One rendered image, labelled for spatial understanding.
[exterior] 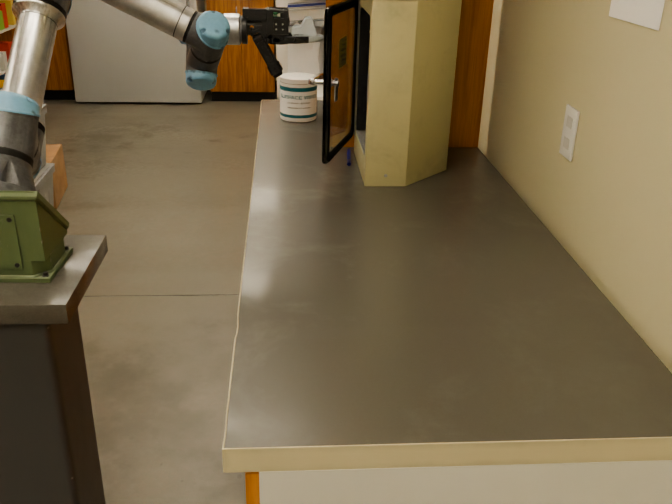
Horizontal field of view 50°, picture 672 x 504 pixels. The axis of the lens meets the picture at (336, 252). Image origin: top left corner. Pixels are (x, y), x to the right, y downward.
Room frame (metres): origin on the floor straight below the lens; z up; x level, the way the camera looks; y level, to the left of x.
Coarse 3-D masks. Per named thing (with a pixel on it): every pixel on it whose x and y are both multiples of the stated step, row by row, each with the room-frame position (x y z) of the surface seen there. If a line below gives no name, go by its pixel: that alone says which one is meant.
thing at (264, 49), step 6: (258, 36) 1.83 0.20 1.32; (258, 42) 1.83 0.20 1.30; (264, 42) 1.83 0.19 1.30; (258, 48) 1.83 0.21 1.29; (264, 48) 1.83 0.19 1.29; (264, 54) 1.83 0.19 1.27; (270, 54) 1.83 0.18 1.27; (264, 60) 1.83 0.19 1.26; (270, 60) 1.83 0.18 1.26; (276, 60) 1.86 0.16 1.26; (270, 66) 1.83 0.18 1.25; (276, 66) 1.84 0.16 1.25; (270, 72) 1.85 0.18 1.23; (276, 72) 1.84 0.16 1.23
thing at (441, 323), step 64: (320, 128) 2.40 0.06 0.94; (256, 192) 1.75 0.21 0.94; (320, 192) 1.76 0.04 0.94; (384, 192) 1.78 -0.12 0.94; (448, 192) 1.79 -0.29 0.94; (512, 192) 1.80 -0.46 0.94; (256, 256) 1.36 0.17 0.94; (320, 256) 1.37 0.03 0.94; (384, 256) 1.38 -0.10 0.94; (448, 256) 1.39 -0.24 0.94; (512, 256) 1.40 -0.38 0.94; (256, 320) 1.10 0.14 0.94; (320, 320) 1.11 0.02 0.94; (384, 320) 1.11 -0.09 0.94; (448, 320) 1.12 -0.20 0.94; (512, 320) 1.12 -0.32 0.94; (576, 320) 1.13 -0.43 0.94; (256, 384) 0.91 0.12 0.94; (320, 384) 0.91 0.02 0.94; (384, 384) 0.92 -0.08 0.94; (448, 384) 0.92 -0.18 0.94; (512, 384) 0.93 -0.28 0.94; (576, 384) 0.93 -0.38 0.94; (640, 384) 0.93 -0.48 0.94; (256, 448) 0.76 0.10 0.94; (320, 448) 0.77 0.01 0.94; (384, 448) 0.78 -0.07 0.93; (448, 448) 0.78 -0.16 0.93; (512, 448) 0.79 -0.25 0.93; (576, 448) 0.80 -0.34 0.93; (640, 448) 0.80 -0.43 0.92
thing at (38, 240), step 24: (0, 192) 1.22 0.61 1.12; (24, 192) 1.22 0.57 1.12; (0, 216) 1.22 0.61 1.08; (24, 216) 1.22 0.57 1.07; (48, 216) 1.27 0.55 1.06; (0, 240) 1.22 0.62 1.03; (24, 240) 1.22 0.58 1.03; (48, 240) 1.25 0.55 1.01; (0, 264) 1.22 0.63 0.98; (24, 264) 1.22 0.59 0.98; (48, 264) 1.25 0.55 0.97
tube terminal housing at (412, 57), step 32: (384, 0) 1.83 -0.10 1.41; (416, 0) 1.83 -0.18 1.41; (448, 0) 1.93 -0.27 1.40; (384, 32) 1.82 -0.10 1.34; (416, 32) 1.83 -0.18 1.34; (448, 32) 1.94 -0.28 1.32; (384, 64) 1.82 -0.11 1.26; (416, 64) 1.84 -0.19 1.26; (448, 64) 1.95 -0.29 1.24; (384, 96) 1.82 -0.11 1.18; (416, 96) 1.84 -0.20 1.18; (448, 96) 1.96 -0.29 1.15; (384, 128) 1.82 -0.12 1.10; (416, 128) 1.85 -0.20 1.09; (448, 128) 1.97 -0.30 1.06; (384, 160) 1.82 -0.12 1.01; (416, 160) 1.86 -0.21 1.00
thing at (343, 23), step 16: (336, 16) 1.91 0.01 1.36; (352, 16) 2.07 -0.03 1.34; (336, 32) 1.92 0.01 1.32; (352, 32) 2.08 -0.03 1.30; (336, 48) 1.92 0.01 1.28; (352, 48) 2.09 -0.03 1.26; (336, 64) 1.92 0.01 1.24; (352, 64) 2.09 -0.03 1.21; (352, 80) 2.10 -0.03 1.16; (336, 112) 1.94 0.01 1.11; (336, 128) 1.94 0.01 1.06; (336, 144) 1.94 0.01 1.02
